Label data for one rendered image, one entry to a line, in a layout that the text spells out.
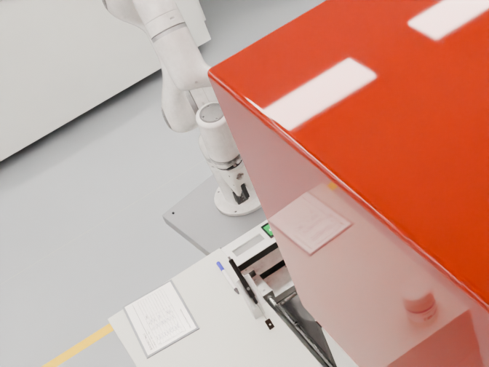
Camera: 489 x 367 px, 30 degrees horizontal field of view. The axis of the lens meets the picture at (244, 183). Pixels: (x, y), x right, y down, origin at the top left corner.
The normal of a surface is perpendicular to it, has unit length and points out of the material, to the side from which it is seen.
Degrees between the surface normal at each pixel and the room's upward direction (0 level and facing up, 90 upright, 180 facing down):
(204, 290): 0
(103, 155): 0
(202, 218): 2
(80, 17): 90
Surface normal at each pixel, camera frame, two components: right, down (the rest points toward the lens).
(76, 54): 0.46, 0.45
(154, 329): -0.31, -0.72
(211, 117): -0.21, -0.59
